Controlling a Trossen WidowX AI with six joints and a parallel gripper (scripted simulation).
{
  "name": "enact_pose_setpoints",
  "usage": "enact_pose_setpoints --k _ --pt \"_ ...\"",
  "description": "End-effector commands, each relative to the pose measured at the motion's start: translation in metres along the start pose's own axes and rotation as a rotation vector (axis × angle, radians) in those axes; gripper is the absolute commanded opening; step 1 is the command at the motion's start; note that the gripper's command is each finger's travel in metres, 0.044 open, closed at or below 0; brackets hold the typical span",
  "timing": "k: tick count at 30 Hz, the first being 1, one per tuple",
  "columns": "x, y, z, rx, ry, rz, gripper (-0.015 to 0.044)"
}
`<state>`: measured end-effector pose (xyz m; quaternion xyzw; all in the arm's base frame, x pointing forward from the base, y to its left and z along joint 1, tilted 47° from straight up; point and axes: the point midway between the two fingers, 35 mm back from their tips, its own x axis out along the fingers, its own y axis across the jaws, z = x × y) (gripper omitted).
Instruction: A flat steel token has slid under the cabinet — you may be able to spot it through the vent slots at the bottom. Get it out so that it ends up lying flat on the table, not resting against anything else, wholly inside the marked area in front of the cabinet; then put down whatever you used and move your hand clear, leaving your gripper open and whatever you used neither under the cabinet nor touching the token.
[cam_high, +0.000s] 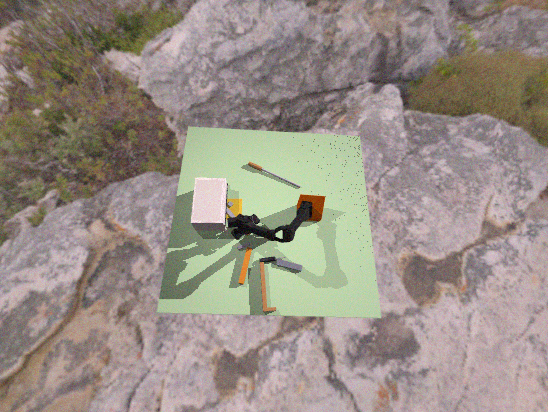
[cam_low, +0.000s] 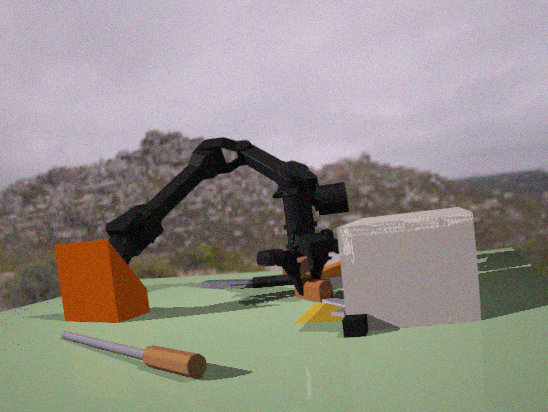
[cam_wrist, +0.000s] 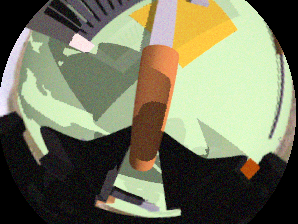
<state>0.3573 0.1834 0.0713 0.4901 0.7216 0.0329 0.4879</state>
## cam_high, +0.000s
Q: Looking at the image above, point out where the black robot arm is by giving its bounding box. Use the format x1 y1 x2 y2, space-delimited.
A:
227 201 312 243

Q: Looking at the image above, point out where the grey rod with brown handle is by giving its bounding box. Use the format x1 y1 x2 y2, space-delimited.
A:
248 162 301 188

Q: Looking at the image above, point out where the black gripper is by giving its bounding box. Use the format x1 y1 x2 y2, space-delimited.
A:
231 214 260 240

